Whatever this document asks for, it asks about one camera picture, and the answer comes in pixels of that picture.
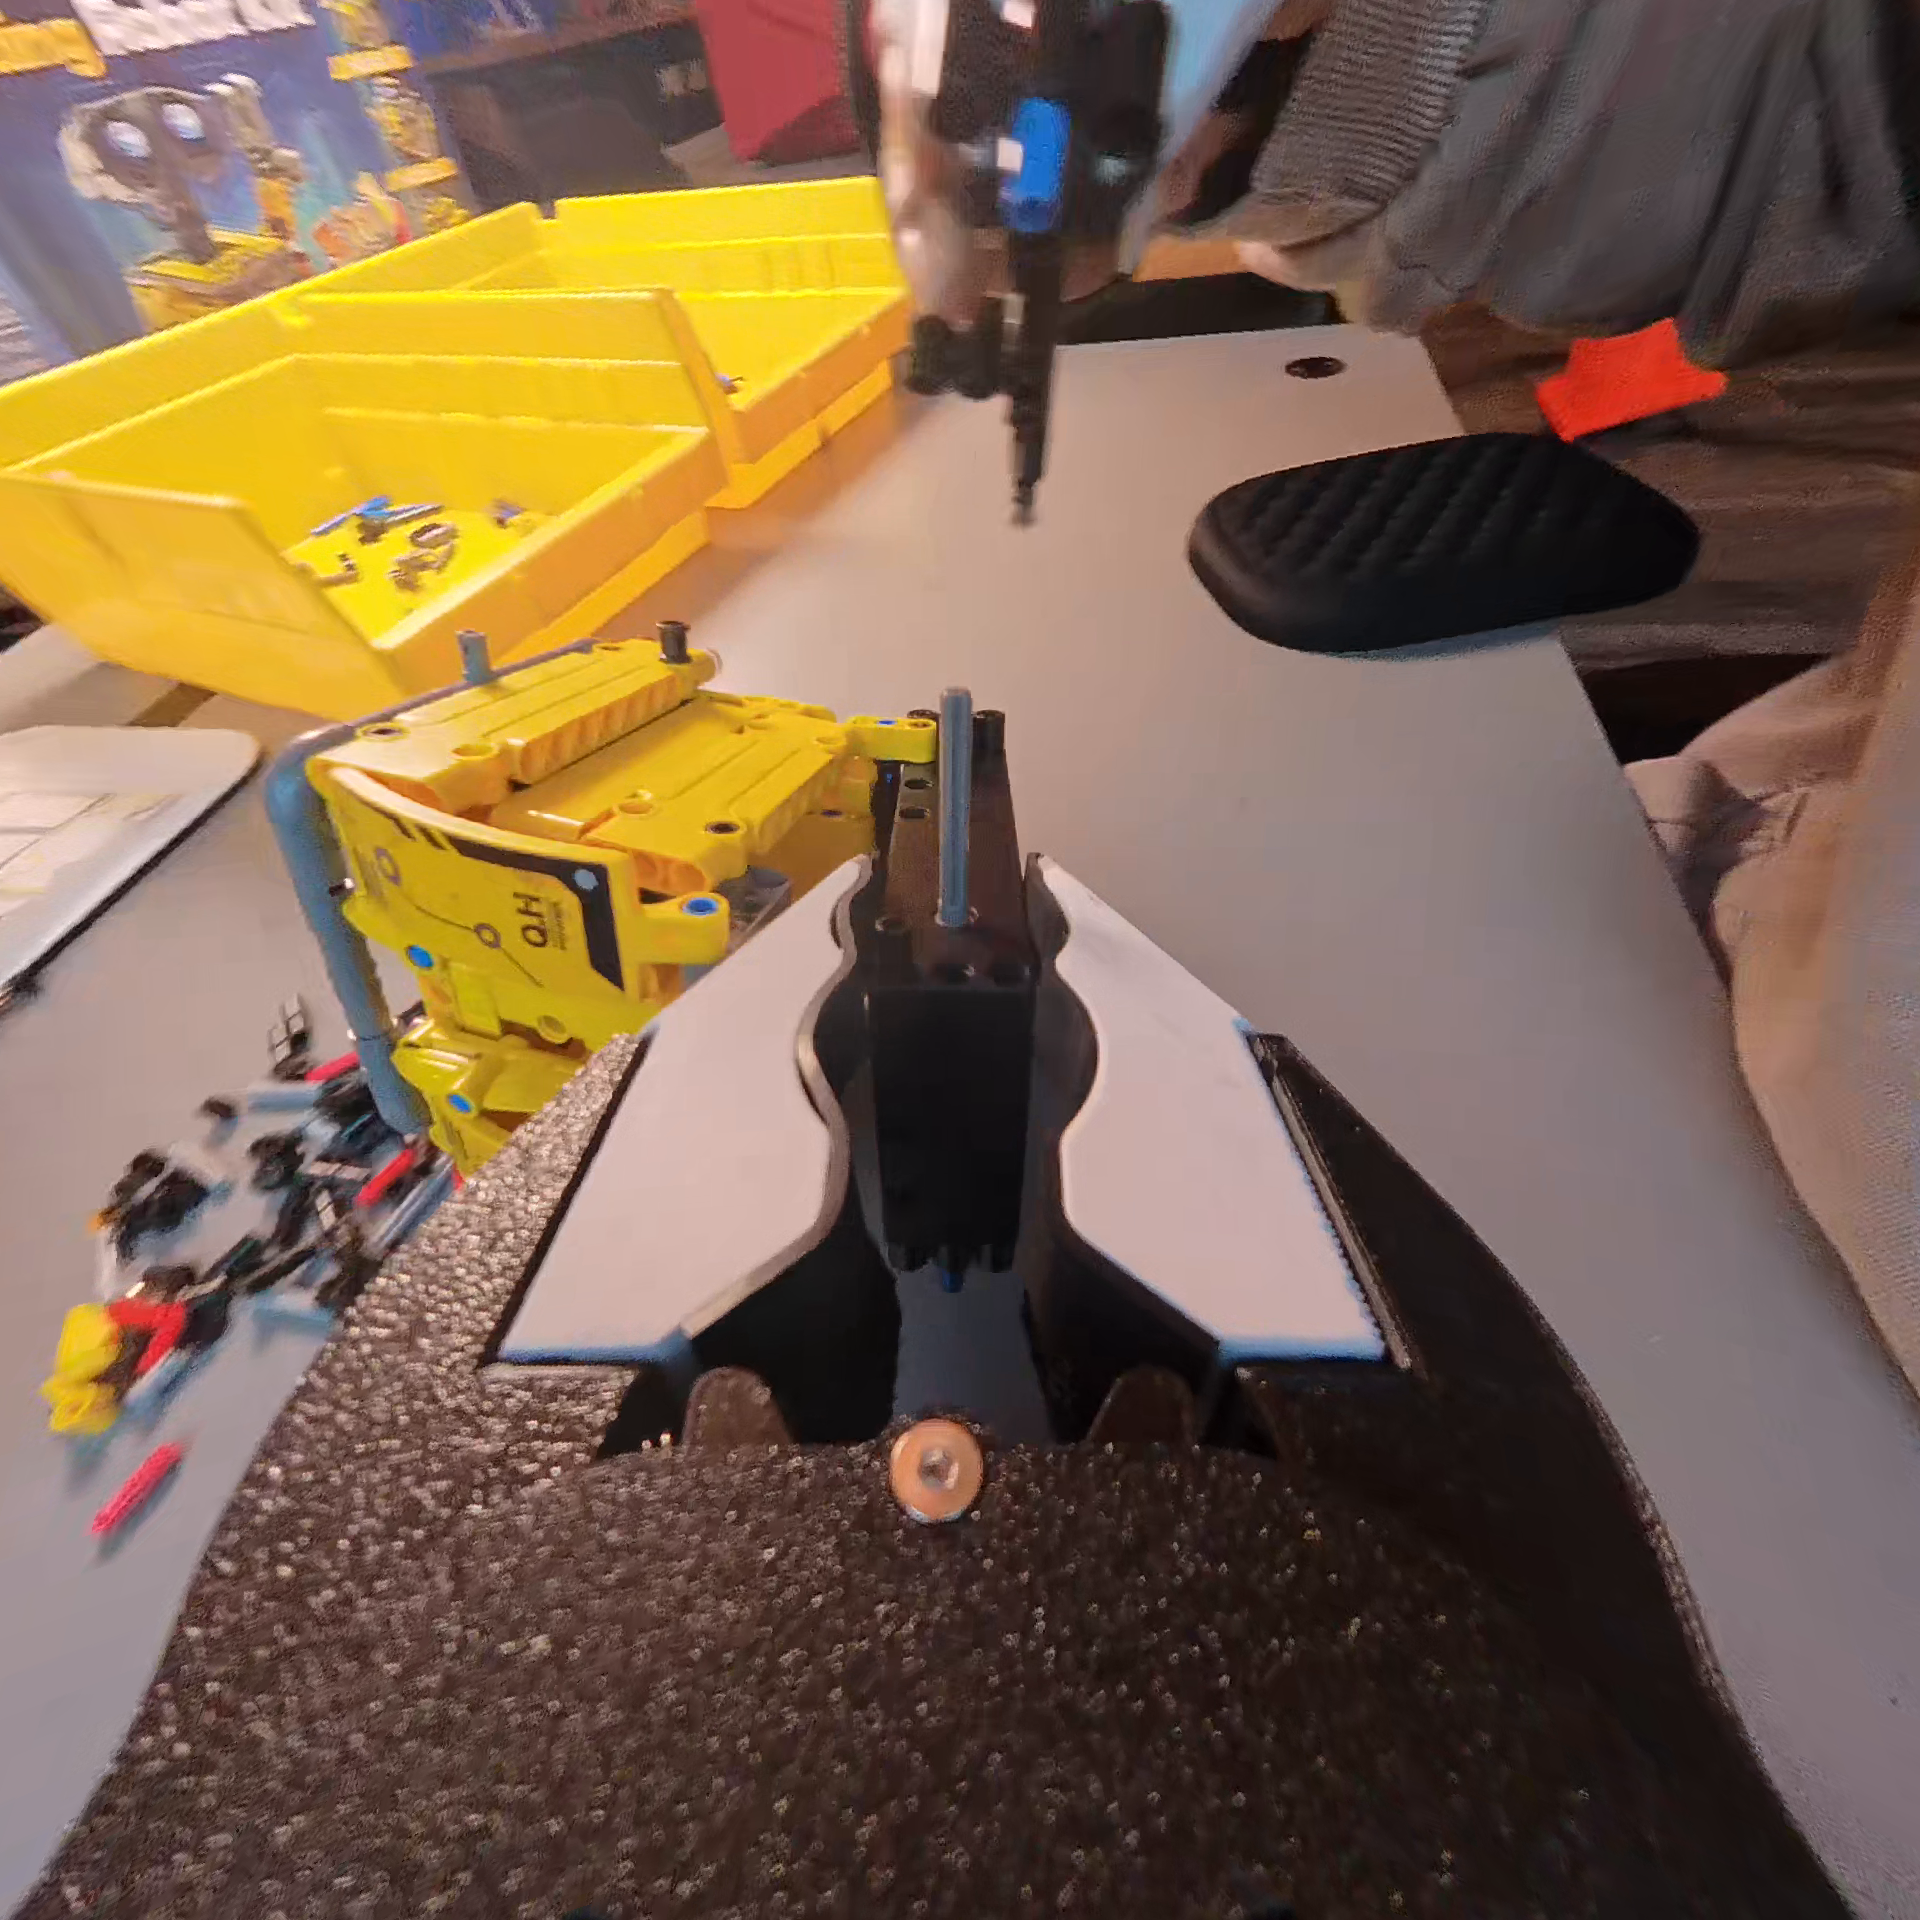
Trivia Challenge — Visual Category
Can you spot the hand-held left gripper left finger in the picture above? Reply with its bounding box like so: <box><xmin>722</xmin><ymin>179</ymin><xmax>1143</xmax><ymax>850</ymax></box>
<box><xmin>492</xmin><ymin>859</ymin><xmax>879</xmax><ymax>1370</ymax></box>

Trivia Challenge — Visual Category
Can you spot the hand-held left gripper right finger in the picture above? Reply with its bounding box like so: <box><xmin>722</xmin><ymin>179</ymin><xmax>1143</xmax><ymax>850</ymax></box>
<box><xmin>1026</xmin><ymin>856</ymin><xmax>1389</xmax><ymax>1365</ymax></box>

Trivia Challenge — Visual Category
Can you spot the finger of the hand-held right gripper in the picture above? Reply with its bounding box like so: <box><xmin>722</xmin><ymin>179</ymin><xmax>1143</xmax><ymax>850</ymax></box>
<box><xmin>866</xmin><ymin>0</ymin><xmax>968</xmax><ymax>347</ymax></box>
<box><xmin>1159</xmin><ymin>0</ymin><xmax>1294</xmax><ymax>170</ymax></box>

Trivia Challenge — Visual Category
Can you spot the blue pin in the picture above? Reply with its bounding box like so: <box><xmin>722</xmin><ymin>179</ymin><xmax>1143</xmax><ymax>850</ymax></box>
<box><xmin>1008</xmin><ymin>97</ymin><xmax>1076</xmax><ymax>234</ymax></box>

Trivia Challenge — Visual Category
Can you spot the yellow block toy model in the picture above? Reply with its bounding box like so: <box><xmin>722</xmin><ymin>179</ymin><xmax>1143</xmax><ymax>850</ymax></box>
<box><xmin>264</xmin><ymin>619</ymin><xmax>939</xmax><ymax>1182</ymax></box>

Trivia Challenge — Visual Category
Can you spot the pile of small block pieces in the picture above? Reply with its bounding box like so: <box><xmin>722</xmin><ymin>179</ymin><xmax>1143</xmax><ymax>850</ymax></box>
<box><xmin>42</xmin><ymin>991</ymin><xmax>461</xmax><ymax>1443</ymax></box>

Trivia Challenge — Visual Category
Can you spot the grey axle rod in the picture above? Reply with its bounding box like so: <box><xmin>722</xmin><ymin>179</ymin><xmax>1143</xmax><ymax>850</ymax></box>
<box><xmin>937</xmin><ymin>686</ymin><xmax>977</xmax><ymax>932</ymax></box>

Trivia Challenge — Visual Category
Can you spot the person's right forearm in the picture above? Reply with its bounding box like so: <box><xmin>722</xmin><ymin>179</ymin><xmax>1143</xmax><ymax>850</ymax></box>
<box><xmin>1236</xmin><ymin>0</ymin><xmax>1920</xmax><ymax>369</ymax></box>

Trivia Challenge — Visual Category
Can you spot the grey desk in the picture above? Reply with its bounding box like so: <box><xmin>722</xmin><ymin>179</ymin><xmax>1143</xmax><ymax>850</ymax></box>
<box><xmin>0</xmin><ymin>323</ymin><xmax>1920</xmax><ymax>1877</ymax></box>

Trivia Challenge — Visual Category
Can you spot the red folded bag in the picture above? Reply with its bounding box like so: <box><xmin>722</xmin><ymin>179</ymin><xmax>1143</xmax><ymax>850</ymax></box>
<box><xmin>689</xmin><ymin>0</ymin><xmax>870</xmax><ymax>168</ymax></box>

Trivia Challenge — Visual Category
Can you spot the yellow plastic parts bin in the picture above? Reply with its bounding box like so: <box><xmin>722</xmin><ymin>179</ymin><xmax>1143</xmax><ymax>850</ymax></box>
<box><xmin>0</xmin><ymin>285</ymin><xmax>736</xmax><ymax>723</ymax></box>
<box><xmin>301</xmin><ymin>176</ymin><xmax>921</xmax><ymax>513</ymax></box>

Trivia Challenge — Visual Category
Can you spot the orange traffic cone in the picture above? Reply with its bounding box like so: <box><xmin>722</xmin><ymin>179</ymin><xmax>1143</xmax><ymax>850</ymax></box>
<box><xmin>1533</xmin><ymin>316</ymin><xmax>1730</xmax><ymax>447</ymax></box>

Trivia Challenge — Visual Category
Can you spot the black chair armrest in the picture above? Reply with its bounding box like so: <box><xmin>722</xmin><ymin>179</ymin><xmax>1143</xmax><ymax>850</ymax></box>
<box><xmin>1185</xmin><ymin>431</ymin><xmax>1706</xmax><ymax>657</ymax></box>

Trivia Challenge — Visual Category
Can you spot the heap of blue grey pins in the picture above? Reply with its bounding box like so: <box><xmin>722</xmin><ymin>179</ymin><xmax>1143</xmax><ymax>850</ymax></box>
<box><xmin>297</xmin><ymin>493</ymin><xmax>545</xmax><ymax>597</ymax></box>

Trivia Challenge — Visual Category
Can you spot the short red pin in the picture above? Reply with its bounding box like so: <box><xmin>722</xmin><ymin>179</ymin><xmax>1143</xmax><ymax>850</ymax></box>
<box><xmin>87</xmin><ymin>1441</ymin><xmax>191</xmax><ymax>1538</ymax></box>

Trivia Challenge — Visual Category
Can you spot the beige hoodie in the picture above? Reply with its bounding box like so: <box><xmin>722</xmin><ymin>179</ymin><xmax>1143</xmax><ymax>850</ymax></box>
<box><xmin>1624</xmin><ymin>562</ymin><xmax>1920</xmax><ymax>1419</ymax></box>

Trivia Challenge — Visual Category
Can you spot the white book stand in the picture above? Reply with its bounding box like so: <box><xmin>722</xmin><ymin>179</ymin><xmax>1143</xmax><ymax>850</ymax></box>
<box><xmin>0</xmin><ymin>725</ymin><xmax>266</xmax><ymax>1005</ymax></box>

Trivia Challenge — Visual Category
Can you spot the blue toy kit box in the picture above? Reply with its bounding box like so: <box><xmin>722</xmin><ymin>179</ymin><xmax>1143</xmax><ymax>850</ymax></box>
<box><xmin>0</xmin><ymin>0</ymin><xmax>470</xmax><ymax>345</ymax></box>

